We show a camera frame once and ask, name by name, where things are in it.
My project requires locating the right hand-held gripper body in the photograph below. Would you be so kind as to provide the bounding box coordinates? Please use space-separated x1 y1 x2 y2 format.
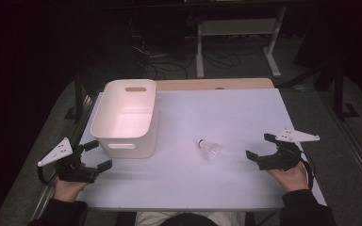
258 127 321 172

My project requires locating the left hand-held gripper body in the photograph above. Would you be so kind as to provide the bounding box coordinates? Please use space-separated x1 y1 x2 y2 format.
37 137 100 185

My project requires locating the white plastic storage bin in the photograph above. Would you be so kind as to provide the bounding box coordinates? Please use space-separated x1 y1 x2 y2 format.
90 78 158 159

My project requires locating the white feather shuttlecock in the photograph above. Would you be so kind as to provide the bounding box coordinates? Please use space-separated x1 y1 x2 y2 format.
196 138 222 161

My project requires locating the person's left hand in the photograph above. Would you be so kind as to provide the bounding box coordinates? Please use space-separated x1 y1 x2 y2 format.
53 176 90 202

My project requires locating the person's right hand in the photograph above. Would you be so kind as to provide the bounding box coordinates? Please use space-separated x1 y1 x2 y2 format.
267 162 310 193

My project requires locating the black metal stand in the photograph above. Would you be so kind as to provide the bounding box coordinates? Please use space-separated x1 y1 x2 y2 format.
332 60 361 122
63 66 87 122

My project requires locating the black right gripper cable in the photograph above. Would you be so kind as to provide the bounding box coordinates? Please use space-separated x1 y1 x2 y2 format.
300 151 316 191

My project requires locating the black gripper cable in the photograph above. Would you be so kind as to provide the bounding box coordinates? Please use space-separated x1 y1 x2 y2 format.
300 151 316 191
37 164 59 186

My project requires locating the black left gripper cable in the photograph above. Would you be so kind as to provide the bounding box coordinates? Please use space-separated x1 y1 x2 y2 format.
37 164 59 186

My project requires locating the tangle of black floor cables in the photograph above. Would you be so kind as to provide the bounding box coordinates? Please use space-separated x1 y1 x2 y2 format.
131 33 253 80

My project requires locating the white metal desk frame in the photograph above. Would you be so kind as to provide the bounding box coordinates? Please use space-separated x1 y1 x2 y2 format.
195 7 288 79

